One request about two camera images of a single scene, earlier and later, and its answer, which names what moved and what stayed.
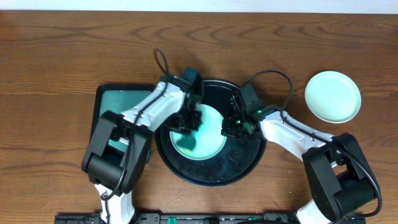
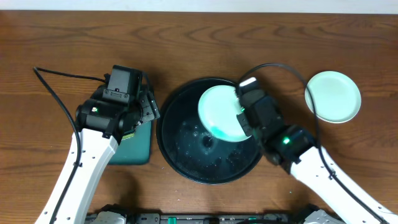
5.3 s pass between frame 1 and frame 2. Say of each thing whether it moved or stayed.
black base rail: stayed
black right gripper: moved
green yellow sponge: moved
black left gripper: moved
